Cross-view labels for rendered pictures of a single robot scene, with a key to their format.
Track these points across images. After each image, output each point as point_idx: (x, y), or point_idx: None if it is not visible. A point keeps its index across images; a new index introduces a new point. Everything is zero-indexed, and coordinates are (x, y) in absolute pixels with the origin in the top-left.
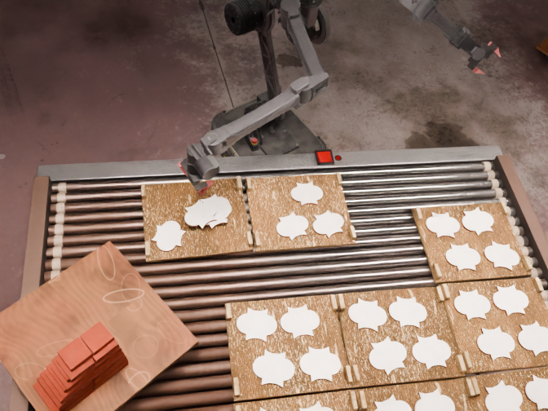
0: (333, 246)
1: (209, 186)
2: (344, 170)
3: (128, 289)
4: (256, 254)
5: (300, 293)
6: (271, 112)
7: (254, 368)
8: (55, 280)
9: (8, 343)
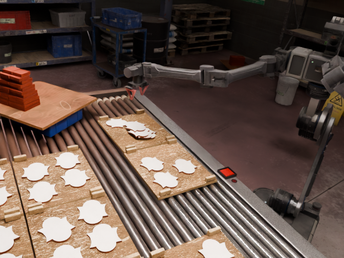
0: (149, 190)
1: (131, 90)
2: (224, 185)
3: (69, 105)
4: (124, 158)
5: (100, 179)
6: (180, 70)
7: (34, 163)
8: (67, 90)
9: None
